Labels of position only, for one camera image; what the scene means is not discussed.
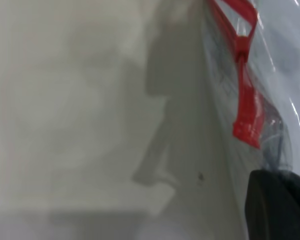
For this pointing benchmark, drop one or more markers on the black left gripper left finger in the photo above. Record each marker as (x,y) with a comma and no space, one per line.
(265,212)

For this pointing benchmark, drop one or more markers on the clear plastic red-zip bag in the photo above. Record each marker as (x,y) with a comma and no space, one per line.
(285,87)

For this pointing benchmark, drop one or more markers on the red zipper slider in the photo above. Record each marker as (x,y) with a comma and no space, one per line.
(243,47)

